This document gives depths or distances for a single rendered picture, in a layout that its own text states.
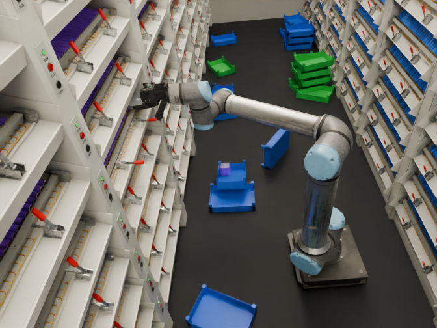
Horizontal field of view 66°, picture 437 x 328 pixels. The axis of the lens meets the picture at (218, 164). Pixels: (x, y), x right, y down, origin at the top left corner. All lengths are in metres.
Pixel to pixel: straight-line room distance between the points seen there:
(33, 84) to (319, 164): 0.87
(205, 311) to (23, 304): 1.24
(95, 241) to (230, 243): 1.18
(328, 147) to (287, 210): 1.13
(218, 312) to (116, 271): 0.81
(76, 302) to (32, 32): 0.64
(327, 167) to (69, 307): 0.86
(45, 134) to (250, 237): 1.53
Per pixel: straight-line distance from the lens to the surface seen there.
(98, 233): 1.10
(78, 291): 1.01
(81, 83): 1.03
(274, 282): 1.98
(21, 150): 0.82
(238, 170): 2.52
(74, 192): 0.96
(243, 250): 2.09
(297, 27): 4.38
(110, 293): 1.20
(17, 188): 0.75
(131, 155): 1.33
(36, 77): 0.84
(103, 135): 1.13
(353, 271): 1.92
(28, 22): 0.84
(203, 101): 1.42
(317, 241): 1.55
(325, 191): 1.30
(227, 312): 1.91
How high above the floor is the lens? 1.74
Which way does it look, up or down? 42 degrees down
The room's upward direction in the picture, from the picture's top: 8 degrees counter-clockwise
